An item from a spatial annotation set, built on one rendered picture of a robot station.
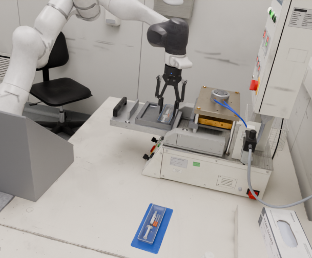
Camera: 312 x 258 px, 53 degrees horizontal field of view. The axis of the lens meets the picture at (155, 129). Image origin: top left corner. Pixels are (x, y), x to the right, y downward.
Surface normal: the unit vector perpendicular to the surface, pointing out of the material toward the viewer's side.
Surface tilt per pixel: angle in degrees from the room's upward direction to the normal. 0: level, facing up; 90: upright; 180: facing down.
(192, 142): 90
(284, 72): 90
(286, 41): 90
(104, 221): 0
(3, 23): 90
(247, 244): 0
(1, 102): 55
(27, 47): 106
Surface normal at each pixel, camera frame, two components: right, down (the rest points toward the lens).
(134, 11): 0.47, 0.68
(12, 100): 0.52, -0.16
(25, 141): -0.29, 0.45
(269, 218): 0.19, -0.85
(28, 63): 0.57, 0.34
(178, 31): -0.14, 0.33
